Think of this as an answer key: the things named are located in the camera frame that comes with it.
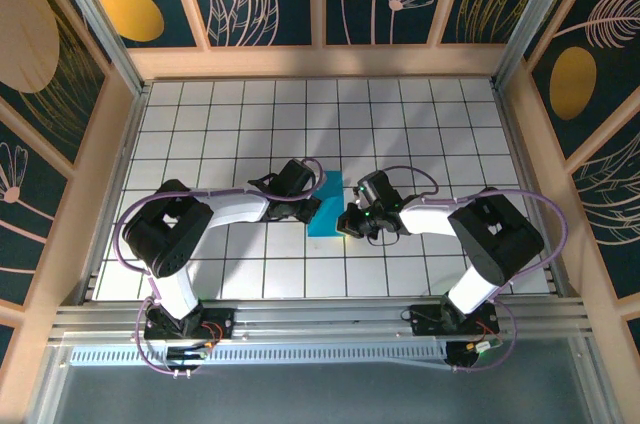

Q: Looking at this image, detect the blue paper sheet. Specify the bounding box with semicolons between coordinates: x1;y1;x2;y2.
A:
305;169;347;239

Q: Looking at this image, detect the black right controller box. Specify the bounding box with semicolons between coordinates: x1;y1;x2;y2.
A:
444;341;504;370

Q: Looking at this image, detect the black controller box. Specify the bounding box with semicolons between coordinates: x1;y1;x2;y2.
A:
444;341;504;370
166;343;210;379

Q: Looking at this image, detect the black left controller box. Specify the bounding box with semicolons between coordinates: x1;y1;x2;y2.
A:
166;343;210;379

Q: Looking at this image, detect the aluminium frame rail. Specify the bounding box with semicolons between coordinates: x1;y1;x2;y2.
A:
47;296;594;345

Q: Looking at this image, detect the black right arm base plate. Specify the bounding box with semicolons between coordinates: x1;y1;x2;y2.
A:
408;302;501;336

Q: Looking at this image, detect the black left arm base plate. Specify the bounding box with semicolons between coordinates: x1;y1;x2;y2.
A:
143;307;236;341

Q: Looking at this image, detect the white slotted cable duct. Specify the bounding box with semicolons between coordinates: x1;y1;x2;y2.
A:
69;341;451;370

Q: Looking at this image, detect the aluminium table side rail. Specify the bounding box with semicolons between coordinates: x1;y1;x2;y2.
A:
74;83;151;305
492;78;574;298

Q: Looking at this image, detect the aluminium corner post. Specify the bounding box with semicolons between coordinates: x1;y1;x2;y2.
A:
42;0;151;95
491;0;587;90

